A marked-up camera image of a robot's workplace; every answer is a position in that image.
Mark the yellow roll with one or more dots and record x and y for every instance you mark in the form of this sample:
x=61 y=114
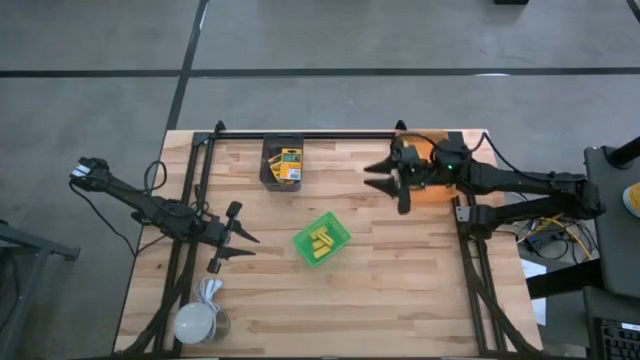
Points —
x=634 y=200

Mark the dark grey plastic bin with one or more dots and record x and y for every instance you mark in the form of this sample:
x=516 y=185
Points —
x=267 y=175

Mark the white dome lamp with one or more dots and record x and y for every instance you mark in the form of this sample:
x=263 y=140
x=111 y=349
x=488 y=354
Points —
x=192 y=324

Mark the black power adapter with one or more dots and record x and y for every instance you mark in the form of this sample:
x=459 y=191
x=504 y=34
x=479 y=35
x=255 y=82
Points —
x=545 y=243

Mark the black table frame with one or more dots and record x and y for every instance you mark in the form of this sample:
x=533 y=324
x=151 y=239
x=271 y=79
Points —
x=330 y=135

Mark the dark grey metal stand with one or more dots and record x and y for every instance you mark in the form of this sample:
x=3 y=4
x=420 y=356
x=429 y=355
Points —
x=40 y=247

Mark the black pole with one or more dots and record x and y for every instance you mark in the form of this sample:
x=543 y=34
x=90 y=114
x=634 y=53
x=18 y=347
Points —
x=625 y=152

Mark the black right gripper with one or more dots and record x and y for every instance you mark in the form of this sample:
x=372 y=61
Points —
x=417 y=170

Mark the green plastic basket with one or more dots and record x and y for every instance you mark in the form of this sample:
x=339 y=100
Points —
x=340 y=232

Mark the black beam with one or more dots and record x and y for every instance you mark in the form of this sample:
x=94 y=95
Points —
x=565 y=280

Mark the black keyboard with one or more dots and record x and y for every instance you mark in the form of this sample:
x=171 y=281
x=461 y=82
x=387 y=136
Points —
x=617 y=340

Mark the black floor object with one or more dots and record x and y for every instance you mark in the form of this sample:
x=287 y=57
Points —
x=510 y=2

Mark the orange plastic bin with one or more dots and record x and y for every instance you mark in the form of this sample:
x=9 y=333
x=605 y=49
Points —
x=435 y=194

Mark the grey side table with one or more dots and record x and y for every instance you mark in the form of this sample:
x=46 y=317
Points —
x=617 y=235

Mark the white paper sheet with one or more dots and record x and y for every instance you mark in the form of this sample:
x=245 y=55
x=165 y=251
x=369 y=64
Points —
x=532 y=270

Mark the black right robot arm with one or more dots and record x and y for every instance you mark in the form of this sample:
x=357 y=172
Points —
x=520 y=182

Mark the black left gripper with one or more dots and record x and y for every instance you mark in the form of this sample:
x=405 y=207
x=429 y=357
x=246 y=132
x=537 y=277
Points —
x=215 y=232

